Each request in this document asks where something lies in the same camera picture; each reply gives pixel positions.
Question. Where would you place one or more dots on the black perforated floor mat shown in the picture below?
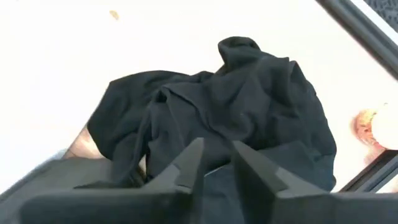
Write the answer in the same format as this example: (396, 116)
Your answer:
(388, 9)

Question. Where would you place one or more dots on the black garment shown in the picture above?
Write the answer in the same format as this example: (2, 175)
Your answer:
(217, 109)

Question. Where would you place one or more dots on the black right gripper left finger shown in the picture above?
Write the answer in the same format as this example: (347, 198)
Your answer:
(155, 205)

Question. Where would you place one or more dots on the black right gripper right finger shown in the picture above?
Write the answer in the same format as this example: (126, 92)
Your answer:
(280, 205)

